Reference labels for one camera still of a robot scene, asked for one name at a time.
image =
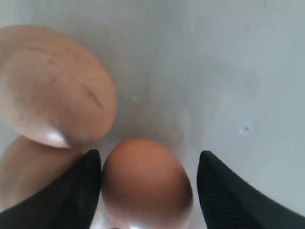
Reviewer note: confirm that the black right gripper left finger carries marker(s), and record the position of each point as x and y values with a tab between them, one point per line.
69	202

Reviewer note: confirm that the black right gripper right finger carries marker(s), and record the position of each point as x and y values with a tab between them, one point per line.
229	202

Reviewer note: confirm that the brown egg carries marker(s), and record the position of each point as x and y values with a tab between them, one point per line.
144	186
53	90
27	167

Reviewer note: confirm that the clear plastic box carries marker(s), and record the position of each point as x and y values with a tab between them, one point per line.
225	76

